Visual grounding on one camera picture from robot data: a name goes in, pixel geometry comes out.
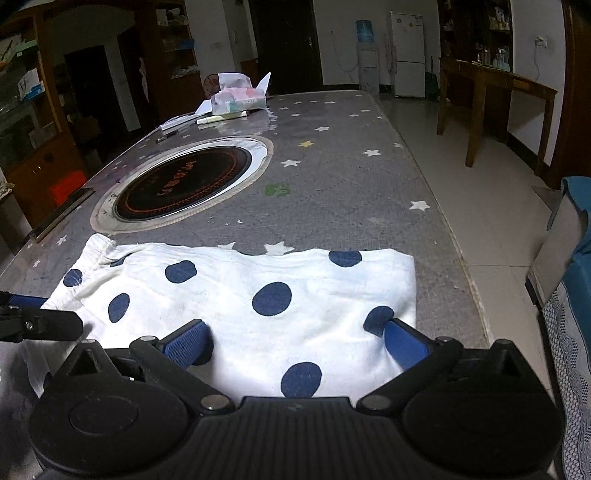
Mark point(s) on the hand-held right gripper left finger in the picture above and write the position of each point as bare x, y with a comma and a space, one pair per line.
187, 344

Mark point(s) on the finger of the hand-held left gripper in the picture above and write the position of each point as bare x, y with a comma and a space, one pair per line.
46, 325
25, 301

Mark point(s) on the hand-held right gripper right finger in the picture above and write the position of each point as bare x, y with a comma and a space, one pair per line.
408, 344

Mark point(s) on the white blue polka dot pants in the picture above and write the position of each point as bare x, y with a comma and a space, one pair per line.
231, 286

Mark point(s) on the red plastic stool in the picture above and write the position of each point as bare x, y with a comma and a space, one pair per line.
67, 187

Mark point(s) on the grey patterned cloth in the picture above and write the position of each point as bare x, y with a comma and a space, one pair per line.
570, 360

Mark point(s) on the wooden glass front cabinet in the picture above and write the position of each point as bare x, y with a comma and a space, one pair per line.
32, 138

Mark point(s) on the round black built-in hotplate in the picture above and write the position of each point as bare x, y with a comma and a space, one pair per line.
180, 180

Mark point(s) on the grey chair panel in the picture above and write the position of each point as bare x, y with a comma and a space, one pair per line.
554, 258

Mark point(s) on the grey star print tablecloth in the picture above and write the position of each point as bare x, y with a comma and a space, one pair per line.
346, 184

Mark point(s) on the black pen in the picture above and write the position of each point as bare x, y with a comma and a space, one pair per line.
166, 135

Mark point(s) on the teal cloth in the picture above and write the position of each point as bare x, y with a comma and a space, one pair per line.
579, 203

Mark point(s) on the white paper sheets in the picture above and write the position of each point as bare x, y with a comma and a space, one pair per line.
184, 121

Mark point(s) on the yellowish notepad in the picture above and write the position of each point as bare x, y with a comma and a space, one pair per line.
221, 118

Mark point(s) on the pink white tissue pack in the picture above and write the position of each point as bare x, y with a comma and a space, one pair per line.
238, 99

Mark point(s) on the round brown object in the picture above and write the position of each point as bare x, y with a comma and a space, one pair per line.
211, 84

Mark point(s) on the wooden side table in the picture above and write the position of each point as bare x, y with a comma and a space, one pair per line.
489, 78

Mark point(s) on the white water dispenser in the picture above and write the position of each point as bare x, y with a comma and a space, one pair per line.
367, 60

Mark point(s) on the white refrigerator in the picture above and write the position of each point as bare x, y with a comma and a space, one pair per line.
406, 55

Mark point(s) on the wooden open shelf unit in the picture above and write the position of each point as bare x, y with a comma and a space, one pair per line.
178, 50

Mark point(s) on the glass jar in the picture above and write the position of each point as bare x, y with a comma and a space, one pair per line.
482, 56
502, 59

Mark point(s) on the dark wooden door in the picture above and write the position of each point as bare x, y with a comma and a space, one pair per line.
286, 41

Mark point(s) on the white wall socket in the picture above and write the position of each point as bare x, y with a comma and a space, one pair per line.
540, 41

